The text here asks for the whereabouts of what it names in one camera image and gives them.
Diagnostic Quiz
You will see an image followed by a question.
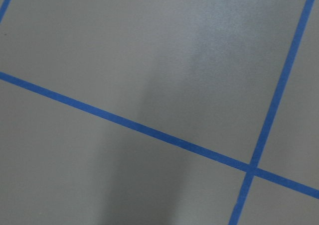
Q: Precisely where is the brown paper table cover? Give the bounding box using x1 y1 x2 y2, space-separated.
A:
0 0 306 225

